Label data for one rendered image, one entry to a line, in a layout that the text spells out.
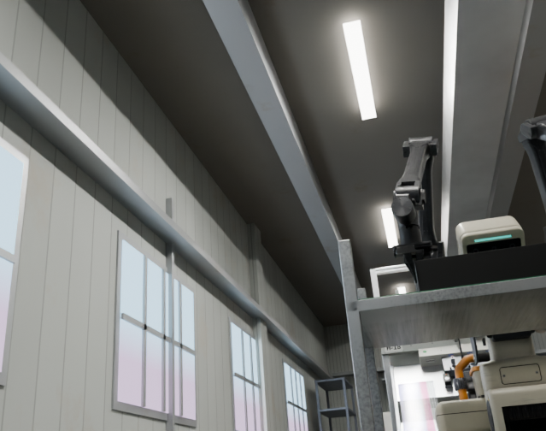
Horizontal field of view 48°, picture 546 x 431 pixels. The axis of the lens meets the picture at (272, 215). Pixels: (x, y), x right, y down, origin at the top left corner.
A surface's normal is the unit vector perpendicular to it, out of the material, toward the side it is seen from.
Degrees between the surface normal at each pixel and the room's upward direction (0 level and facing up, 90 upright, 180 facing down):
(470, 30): 180
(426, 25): 180
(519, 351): 98
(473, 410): 90
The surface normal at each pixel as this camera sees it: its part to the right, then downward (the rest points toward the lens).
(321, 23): 0.07, 0.91
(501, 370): -0.21, -0.25
